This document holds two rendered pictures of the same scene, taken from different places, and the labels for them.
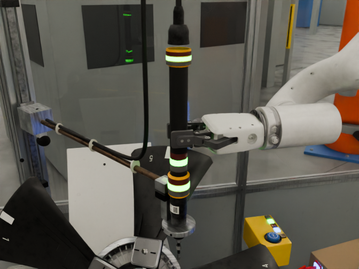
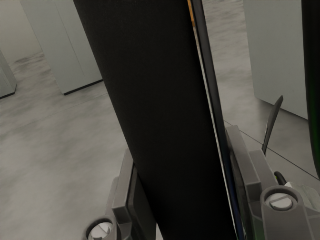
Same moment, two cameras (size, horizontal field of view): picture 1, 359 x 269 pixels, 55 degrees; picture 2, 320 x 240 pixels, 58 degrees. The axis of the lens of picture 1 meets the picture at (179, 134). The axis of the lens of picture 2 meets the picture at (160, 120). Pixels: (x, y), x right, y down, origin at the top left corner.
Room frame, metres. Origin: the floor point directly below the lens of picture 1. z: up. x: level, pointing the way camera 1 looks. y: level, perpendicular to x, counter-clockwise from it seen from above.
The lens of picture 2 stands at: (0.63, -0.09, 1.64)
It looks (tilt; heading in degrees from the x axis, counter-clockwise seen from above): 27 degrees down; 111
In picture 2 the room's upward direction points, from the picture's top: 17 degrees counter-clockwise
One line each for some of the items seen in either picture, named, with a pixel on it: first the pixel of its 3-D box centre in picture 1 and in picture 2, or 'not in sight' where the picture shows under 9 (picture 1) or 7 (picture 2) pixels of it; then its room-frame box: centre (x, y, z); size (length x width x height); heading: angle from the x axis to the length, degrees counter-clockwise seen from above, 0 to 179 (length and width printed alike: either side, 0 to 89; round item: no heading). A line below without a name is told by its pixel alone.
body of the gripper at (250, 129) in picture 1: (234, 130); not in sight; (0.63, -0.11, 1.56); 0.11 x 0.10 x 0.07; 102
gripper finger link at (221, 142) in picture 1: (221, 138); not in sight; (0.58, -0.08, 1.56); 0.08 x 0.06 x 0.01; 161
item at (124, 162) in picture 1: (92, 146); not in sight; (0.81, 0.22, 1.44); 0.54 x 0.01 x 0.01; 46
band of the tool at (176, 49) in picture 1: (178, 57); not in sight; (0.60, 0.00, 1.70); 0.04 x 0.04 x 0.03
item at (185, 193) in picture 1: (178, 189); not in sight; (0.60, 0.00, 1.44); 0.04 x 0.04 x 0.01
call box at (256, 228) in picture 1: (265, 242); not in sight; (0.96, -0.29, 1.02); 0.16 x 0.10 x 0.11; 11
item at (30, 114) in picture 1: (34, 118); not in sight; (1.03, 0.45, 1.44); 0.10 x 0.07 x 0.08; 46
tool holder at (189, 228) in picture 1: (174, 205); not in sight; (0.61, 0.01, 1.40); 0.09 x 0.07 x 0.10; 46
